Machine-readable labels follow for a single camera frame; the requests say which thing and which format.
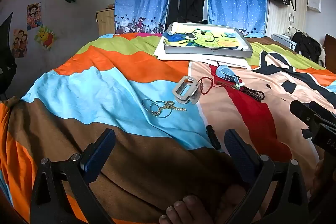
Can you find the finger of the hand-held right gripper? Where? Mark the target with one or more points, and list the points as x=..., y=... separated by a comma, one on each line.
x=304, y=109

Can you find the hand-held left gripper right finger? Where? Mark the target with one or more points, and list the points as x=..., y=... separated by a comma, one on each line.
x=236, y=151

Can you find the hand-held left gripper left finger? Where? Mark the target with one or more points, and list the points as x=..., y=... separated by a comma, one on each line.
x=98, y=153

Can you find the black ribbed hair clip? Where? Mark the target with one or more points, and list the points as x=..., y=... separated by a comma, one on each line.
x=214, y=137

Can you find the blue-grey smartwatch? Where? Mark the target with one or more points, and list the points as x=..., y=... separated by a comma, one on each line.
x=226, y=74

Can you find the grey tray with cartoon lining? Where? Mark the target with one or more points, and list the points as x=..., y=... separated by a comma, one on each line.
x=207, y=39

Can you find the black clothing pile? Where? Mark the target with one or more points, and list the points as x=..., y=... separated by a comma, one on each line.
x=308, y=47

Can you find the wooden headboard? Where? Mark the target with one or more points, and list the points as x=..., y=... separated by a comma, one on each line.
x=330, y=50

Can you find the small green bead charm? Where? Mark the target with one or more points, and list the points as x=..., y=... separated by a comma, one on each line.
x=236, y=85

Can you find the colourful patchwork blanket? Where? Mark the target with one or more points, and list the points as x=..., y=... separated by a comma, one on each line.
x=118, y=87

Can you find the gold bangle rings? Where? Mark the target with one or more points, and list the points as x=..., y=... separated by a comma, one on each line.
x=155, y=107

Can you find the white appliance box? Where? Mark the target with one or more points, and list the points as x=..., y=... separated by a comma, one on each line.
x=281, y=39

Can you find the person's bare foot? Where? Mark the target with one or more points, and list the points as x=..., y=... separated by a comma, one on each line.
x=186, y=209

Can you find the white wardrobe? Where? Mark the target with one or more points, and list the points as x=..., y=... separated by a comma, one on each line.
x=284, y=22

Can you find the white paper bag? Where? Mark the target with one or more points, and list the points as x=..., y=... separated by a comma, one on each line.
x=314, y=2

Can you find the wooden cabinet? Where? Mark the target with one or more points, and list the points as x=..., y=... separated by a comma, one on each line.
x=105, y=22

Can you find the yellow cartoon wall sticker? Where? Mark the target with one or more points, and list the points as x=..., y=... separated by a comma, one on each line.
x=46, y=37

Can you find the cartoon family wall poster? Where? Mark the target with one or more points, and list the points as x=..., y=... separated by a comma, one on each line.
x=19, y=43

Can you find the cartoon fighter wall poster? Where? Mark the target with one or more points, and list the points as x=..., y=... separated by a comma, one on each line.
x=34, y=16

